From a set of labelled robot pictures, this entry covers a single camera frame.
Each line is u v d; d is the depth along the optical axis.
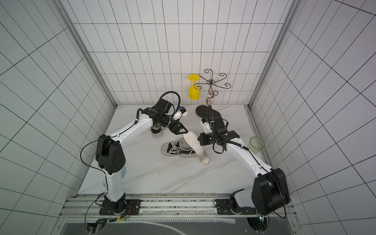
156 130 0.96
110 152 0.49
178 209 0.73
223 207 0.73
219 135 0.62
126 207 0.72
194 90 0.96
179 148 0.86
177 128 0.74
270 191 0.41
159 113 0.66
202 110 1.18
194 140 0.83
